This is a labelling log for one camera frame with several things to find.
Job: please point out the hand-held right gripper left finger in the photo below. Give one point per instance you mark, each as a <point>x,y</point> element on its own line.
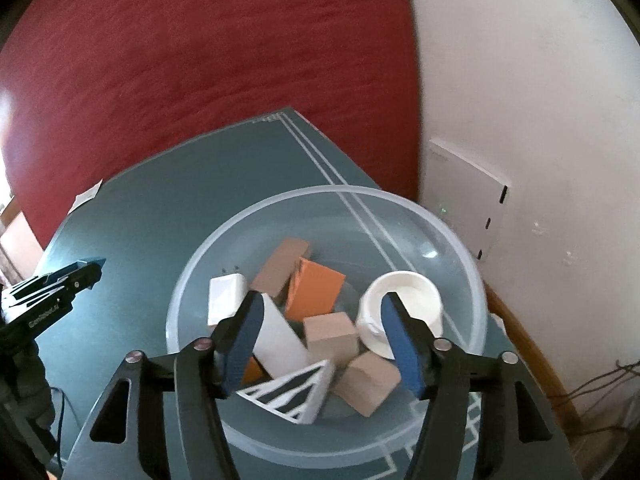
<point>245,345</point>

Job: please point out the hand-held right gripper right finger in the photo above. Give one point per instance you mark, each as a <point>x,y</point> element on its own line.
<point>402,345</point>

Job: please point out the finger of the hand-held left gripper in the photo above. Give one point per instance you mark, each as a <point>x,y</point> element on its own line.
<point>85,277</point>
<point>90,262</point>

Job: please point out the plain white block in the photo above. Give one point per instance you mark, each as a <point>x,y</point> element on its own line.
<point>282,340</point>

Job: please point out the beige wooden wedge block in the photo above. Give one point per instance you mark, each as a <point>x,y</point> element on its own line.
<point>367,382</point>

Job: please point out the white plug charger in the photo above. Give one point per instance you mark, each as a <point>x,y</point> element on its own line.
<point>225,297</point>

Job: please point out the small beige wooden block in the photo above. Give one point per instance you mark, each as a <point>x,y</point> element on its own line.
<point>330,335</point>

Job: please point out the long brown wooden block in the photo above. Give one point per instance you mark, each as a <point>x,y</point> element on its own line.
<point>277,270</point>

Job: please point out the white striped wedge block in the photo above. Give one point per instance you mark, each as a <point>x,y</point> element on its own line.
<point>320,385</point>

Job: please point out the small orange striped wedge block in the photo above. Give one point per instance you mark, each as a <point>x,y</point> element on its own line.
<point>317,292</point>

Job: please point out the clear plastic bowl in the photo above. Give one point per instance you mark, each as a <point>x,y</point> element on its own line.
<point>320,215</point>

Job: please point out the person's left forearm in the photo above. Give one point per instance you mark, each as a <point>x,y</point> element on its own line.
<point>30,390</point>

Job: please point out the white saucer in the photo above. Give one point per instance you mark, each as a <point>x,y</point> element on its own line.
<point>372,340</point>

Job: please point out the white ceramic cup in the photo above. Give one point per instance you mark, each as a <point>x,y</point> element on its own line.
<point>410,285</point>

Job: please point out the white paper sheet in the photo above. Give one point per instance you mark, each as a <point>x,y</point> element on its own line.
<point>87,197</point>

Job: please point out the white wall box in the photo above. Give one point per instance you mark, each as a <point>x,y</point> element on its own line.
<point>465,190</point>

